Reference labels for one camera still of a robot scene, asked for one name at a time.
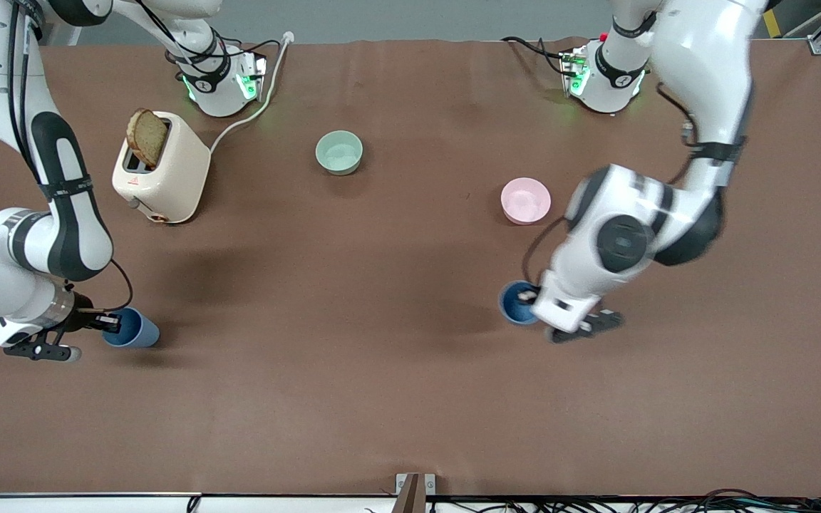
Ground blue plastic cup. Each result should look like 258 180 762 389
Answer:
102 307 160 349
499 280 544 326

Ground pink bowl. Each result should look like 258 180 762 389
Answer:
500 177 552 226

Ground brown table cover sheet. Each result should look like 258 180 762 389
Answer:
0 37 821 497

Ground cream white toaster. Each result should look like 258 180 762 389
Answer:
112 110 212 225

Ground brown bread slice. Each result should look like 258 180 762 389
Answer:
126 108 170 169

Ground metal connector box green light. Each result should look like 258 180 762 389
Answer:
236 53 269 102
559 48 591 98

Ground mint green bowl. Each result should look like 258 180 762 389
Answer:
314 130 364 176

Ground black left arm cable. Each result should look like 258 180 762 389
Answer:
521 82 701 286

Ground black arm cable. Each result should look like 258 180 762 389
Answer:
8 0 135 314
521 82 701 286

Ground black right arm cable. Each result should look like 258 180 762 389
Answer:
8 0 135 314

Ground white table edge rail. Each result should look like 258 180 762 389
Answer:
0 492 821 513

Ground metal bracket with post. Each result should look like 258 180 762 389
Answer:
395 472 437 513

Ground white toaster power cable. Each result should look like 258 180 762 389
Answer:
209 31 295 153

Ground black base cable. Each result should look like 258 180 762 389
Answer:
501 36 568 76
133 0 284 72

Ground black cable bundle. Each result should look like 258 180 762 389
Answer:
425 488 821 513

